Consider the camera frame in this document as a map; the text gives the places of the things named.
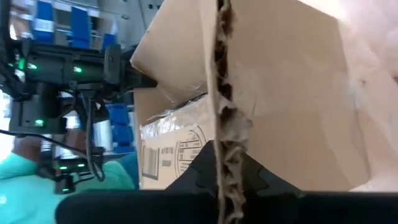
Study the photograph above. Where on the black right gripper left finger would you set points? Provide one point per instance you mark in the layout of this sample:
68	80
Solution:
140	208

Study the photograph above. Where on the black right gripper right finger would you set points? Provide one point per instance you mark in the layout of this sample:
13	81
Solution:
311	208

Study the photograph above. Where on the brown cardboard shipping box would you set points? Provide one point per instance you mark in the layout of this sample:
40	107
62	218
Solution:
295	109

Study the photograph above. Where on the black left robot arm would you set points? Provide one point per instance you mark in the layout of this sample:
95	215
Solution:
62	68

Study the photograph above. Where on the person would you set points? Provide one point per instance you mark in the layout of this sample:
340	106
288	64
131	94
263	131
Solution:
25	186

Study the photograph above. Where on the blue storage bin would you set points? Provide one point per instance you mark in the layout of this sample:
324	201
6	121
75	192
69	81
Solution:
43	18
81	28

